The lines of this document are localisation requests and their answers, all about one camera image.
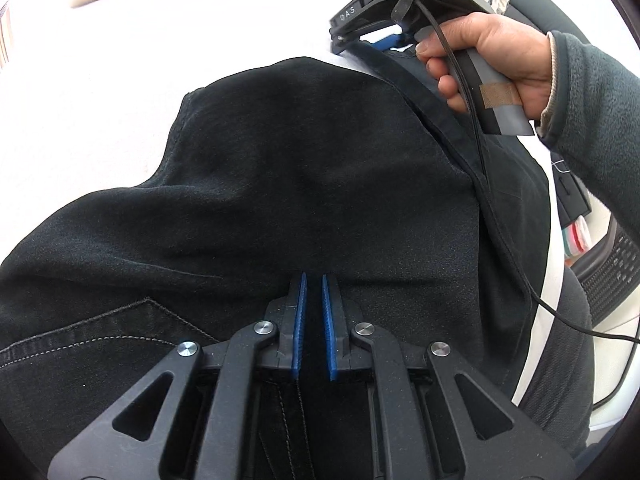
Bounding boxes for black mesh basket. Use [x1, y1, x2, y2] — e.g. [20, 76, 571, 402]
[575, 217, 640, 323]

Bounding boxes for bed with white sheet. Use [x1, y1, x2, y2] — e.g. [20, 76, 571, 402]
[0, 0, 568, 406]

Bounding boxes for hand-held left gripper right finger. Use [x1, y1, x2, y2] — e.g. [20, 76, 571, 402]
[321, 274, 576, 480]

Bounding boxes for black pants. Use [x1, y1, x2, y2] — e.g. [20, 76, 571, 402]
[0, 42, 553, 480]

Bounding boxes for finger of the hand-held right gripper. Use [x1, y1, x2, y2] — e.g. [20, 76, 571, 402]
[372, 32, 404, 54]
[330, 30, 362, 57]

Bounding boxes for pastel striped cloth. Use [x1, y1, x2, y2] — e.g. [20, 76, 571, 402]
[562, 214, 594, 262]

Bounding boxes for beige pleated curtain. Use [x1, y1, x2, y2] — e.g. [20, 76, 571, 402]
[0, 0, 17, 70]

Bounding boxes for black cable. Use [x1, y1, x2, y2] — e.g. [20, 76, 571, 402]
[392, 0, 640, 346]

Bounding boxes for person's leg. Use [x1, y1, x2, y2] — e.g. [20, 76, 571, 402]
[520, 262, 597, 458]

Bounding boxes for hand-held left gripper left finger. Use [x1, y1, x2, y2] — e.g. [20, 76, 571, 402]
[47, 272, 308, 480]

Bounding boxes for person's right hand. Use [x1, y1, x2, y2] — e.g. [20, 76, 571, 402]
[415, 10, 557, 128]

